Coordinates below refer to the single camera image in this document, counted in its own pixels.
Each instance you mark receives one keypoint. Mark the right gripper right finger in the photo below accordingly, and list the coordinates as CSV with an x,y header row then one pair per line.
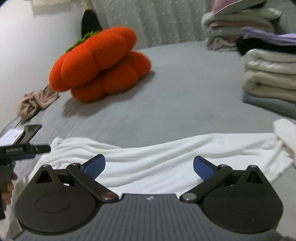
x,y
212,177

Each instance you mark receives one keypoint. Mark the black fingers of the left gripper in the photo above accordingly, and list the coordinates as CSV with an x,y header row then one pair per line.
x,y
40,149

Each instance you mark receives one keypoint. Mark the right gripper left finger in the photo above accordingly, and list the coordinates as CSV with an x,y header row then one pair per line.
x,y
86,173

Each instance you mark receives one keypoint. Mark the white garment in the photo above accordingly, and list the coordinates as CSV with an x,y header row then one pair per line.
x,y
54,206

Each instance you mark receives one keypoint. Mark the left hand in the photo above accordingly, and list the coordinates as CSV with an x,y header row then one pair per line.
x,y
7,193

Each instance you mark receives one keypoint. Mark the black smartphone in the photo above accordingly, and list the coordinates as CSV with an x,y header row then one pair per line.
x,y
29,131

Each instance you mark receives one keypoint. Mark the beige crumpled cloth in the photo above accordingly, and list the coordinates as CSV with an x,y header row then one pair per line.
x,y
36,101

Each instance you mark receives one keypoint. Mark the lower orange pumpkin cushion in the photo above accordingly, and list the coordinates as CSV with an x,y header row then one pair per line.
x,y
121,77

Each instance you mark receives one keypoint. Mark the orange pumpkin cushion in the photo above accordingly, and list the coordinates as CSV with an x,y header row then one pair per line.
x,y
121,77
96,53

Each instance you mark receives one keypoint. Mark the grey-blue folded garment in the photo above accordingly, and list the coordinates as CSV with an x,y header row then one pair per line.
x,y
279,106

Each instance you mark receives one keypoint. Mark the beige folded garment lower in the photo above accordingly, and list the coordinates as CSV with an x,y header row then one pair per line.
x,y
270,85

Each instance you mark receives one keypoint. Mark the upper orange pumpkin cushion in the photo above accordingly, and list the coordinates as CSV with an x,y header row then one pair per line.
x,y
96,53

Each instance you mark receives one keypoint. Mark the cream folded garment upper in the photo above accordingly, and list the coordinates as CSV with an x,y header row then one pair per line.
x,y
270,61

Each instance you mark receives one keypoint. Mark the black folded garment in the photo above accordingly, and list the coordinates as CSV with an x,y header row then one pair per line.
x,y
245,45

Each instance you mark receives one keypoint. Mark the black plush object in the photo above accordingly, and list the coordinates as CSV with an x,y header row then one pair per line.
x,y
90,23

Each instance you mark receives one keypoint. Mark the lavender folded garment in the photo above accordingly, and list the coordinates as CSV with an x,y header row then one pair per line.
x,y
282,40

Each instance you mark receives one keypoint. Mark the grey dotted curtain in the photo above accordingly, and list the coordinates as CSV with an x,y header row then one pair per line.
x,y
155,22

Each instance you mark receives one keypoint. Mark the grey quilted blanket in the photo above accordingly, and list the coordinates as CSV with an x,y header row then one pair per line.
x,y
286,23

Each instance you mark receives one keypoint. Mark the purple pillow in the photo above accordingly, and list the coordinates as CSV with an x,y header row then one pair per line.
x,y
224,7

